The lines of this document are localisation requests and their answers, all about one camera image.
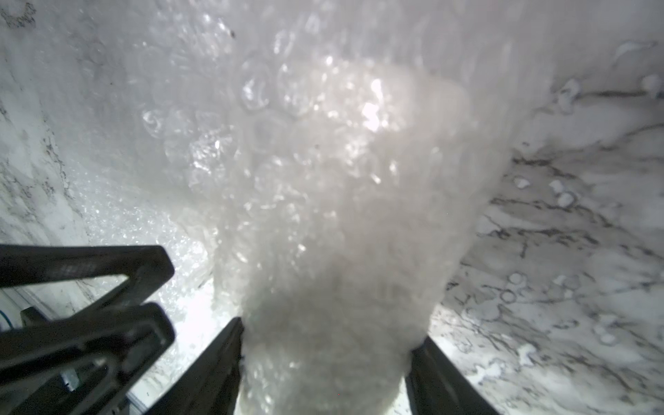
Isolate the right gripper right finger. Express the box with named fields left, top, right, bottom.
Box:
left=405, top=336, right=498, bottom=415

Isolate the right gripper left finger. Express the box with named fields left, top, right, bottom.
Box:
left=146, top=317, right=244, bottom=415

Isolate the clear bubble wrap sheet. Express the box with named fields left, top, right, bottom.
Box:
left=36, top=1, right=553, bottom=414

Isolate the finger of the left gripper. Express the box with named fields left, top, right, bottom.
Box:
left=1, top=304, right=175, bottom=414
left=1, top=245, right=175, bottom=311

